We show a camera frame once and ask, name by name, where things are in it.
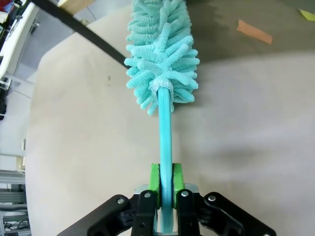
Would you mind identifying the small white desk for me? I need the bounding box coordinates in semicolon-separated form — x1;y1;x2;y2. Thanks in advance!
0;2;38;77

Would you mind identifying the orange paper scrap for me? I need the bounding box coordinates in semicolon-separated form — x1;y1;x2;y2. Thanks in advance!
236;19;273;45

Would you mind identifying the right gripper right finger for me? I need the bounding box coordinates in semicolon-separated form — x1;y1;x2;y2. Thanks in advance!
172;163;277;236

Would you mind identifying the aluminium profile frame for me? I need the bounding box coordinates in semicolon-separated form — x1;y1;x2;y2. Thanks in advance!
0;169;28;216

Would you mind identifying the teal microfibre duster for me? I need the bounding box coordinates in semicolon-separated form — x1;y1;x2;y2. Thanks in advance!
124;0;199;234

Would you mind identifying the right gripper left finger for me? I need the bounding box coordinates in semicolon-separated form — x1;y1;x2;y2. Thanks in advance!
58;163;162;236

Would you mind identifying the yellow paper scrap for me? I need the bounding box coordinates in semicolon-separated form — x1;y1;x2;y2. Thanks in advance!
297;8;315;22

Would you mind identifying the two-tier wooden black-framed shelf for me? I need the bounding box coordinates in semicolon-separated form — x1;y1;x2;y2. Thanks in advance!
29;0;126;68

